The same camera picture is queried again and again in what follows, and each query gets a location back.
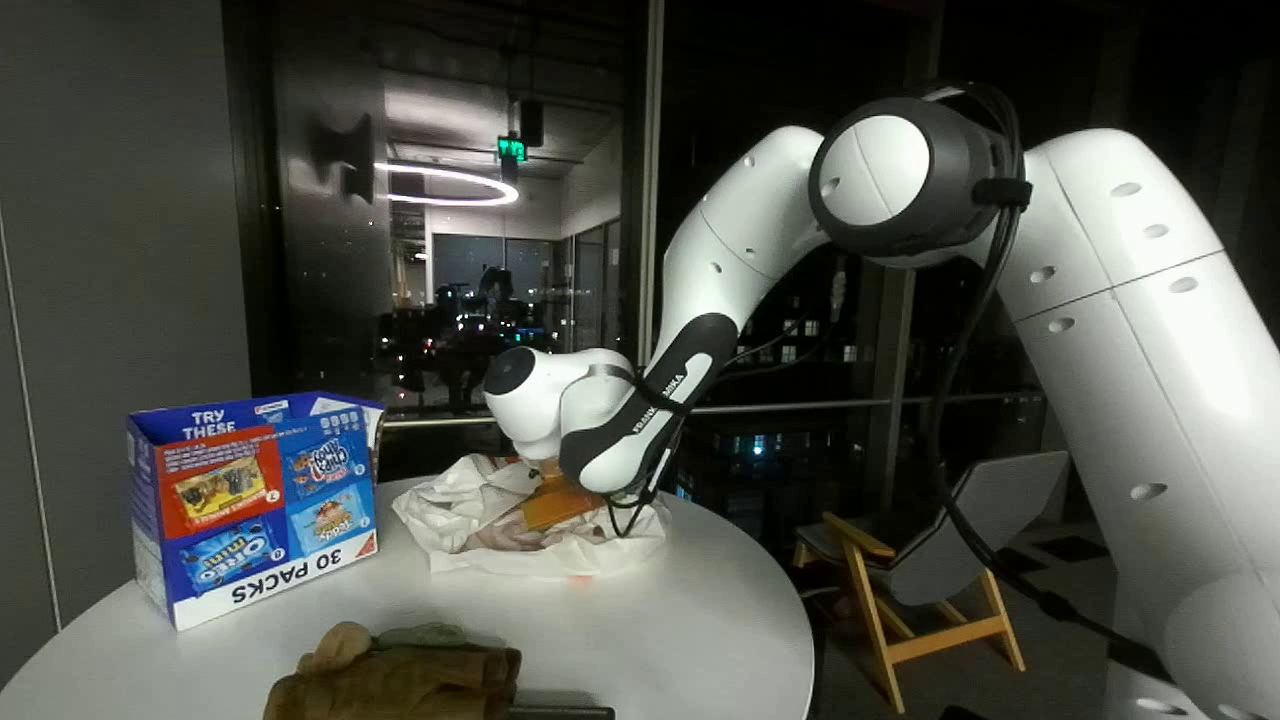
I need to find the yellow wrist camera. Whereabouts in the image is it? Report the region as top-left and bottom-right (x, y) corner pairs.
(518, 477), (608, 535)

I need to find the brown toy moose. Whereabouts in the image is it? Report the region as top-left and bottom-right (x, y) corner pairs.
(259, 620), (524, 720)

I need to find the ring ceiling light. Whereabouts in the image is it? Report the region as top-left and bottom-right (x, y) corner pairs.
(373, 157), (524, 214)

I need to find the white plastic bag red logo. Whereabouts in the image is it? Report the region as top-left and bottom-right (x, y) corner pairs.
(388, 454), (671, 579)

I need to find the white horizontal window rail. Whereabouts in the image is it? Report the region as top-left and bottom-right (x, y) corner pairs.
(375, 390), (1058, 432)

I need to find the white window post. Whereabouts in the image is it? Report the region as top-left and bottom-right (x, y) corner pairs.
(627, 0), (670, 364)

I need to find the blue snack variety box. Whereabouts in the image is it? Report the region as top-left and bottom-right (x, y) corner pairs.
(123, 390), (388, 634)

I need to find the wooden chair grey seat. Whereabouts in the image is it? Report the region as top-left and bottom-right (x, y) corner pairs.
(794, 450), (1076, 718)

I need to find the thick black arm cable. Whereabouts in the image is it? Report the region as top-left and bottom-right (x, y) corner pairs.
(922, 81), (1164, 690)

